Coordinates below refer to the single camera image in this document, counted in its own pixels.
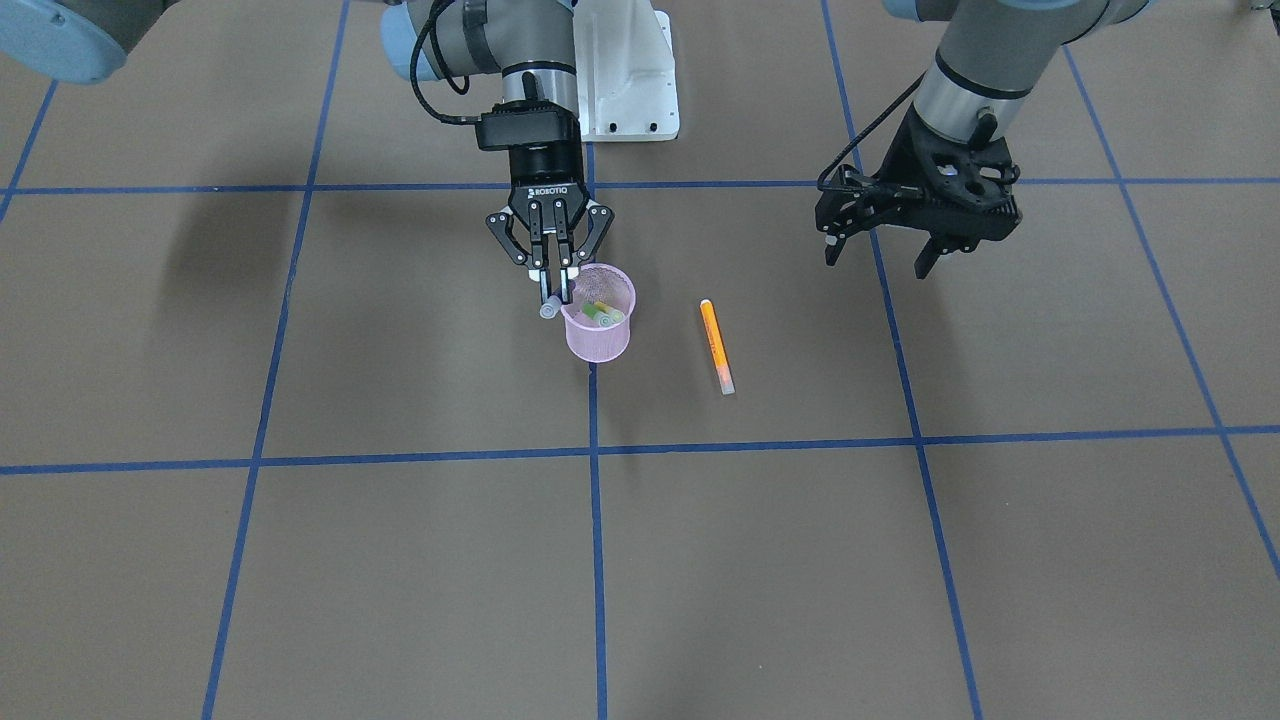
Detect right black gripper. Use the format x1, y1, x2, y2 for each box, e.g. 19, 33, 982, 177
475, 104, 614, 304

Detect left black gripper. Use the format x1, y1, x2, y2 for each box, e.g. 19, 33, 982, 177
815, 108, 1023, 281

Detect purple marker pen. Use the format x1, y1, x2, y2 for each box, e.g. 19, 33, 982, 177
538, 268, 573, 320

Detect green marker pen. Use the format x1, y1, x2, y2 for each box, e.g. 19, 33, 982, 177
581, 302, 600, 327

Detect yellow marker pen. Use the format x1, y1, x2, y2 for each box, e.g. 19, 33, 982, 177
595, 301, 627, 327

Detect orange marker pen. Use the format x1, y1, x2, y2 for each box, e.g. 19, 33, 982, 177
699, 299, 736, 396

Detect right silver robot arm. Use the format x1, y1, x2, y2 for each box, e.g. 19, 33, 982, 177
3, 1, 611, 306

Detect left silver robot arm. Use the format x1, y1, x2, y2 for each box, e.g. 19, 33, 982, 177
815, 1, 1146, 279

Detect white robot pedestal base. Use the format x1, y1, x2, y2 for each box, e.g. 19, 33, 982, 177
573, 1, 681, 143

